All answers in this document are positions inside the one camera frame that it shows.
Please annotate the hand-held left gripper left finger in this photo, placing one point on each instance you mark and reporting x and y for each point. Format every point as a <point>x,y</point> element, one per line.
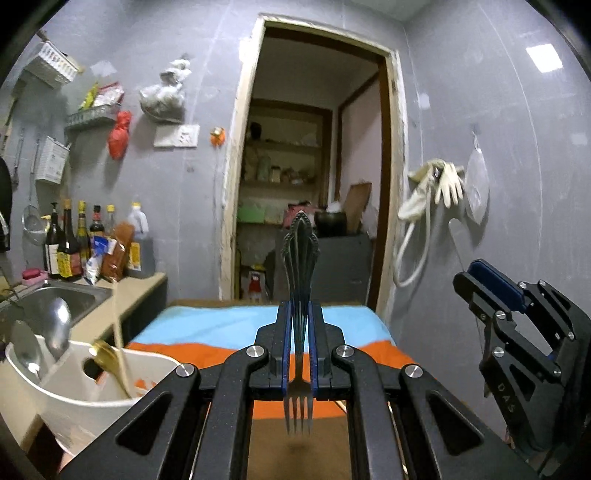
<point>287,350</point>

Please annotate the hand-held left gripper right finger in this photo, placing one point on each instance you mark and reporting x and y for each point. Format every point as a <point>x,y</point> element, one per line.
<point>315,350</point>

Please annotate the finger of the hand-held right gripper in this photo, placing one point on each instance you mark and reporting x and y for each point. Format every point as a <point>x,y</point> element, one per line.
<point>508,323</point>
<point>494,280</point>

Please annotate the wooden chopstick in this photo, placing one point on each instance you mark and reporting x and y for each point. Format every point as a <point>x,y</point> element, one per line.
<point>117,323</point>

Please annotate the brass coloured spoon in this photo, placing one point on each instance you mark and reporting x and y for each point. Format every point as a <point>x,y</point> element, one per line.
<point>105,356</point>

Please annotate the white plastic utensil basket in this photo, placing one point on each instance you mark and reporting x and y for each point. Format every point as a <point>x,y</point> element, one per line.
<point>69,401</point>

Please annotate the grey cabinet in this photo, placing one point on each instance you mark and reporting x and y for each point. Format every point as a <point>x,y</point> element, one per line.
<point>341,267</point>

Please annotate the striped blanket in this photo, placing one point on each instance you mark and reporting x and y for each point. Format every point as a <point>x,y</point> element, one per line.
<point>194,323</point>

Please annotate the clear hanging plastic bag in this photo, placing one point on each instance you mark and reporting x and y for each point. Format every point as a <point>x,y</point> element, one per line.
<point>476,184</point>

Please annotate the cream rubber glove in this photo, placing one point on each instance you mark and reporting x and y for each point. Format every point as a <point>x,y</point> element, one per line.
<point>451,184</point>
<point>418,198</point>

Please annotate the dark metal pot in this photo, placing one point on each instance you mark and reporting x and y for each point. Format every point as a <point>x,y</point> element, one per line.
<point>330,224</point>

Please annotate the pink cloth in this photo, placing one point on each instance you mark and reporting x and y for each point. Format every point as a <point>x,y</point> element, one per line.
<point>318,213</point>

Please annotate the green box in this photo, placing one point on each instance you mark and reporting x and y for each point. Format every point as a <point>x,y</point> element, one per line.
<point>251,214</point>

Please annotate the wooden cutting board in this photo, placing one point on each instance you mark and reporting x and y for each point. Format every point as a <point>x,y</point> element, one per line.
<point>358,207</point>

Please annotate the large cooking oil jug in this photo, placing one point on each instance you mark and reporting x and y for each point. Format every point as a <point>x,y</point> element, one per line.
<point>141,244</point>

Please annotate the brown food bag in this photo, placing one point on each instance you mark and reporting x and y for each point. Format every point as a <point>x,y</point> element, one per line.
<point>119,254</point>

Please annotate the wooden shelf unit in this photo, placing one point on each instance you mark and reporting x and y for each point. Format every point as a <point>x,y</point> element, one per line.
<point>281,147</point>

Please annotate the steel sink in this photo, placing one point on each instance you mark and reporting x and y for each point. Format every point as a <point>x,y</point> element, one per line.
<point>83,297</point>

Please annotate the blue white packet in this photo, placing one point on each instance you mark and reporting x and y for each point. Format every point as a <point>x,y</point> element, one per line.
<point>94,263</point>

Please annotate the small clear bottle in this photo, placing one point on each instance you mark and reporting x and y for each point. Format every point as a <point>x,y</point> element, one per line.
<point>111,221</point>

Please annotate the red cap sauce bottle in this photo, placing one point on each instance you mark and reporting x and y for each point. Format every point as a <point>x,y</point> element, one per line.
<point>97,226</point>

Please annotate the yellow label sauce bottle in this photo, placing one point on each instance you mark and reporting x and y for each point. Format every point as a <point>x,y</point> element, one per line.
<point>83,235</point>

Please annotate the tall dark sauce bottle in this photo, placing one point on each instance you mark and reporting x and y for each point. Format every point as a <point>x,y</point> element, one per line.
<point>69,254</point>

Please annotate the dark bottle with pump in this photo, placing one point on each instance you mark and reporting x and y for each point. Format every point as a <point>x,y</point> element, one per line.
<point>51,249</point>

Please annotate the red sponge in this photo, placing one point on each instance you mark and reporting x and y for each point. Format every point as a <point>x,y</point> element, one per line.
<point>34,274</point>

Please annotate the red plastic bag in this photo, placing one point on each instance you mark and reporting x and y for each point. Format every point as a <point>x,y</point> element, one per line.
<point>120,138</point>

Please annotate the clear knotted plastic bag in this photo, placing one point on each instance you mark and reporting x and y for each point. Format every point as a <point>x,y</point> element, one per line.
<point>161,99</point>

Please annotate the white hanging holder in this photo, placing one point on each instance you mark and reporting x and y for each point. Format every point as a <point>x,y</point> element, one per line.
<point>51,159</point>

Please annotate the hanging metal peeler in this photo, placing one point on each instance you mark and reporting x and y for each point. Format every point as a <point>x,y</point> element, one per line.
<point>17,157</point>

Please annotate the wooden door frame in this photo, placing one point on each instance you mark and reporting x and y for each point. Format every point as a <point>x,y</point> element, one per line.
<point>231,184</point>

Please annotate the orange wall hook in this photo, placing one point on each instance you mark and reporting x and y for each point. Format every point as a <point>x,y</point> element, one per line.
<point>217,136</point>

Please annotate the white wall socket panel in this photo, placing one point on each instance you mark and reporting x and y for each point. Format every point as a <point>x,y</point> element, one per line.
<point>178,136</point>

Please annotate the grey metal wall rack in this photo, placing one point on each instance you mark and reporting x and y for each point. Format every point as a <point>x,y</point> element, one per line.
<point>92,118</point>

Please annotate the white slotted wall basket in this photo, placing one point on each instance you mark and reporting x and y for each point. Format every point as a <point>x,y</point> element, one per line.
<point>51,64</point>

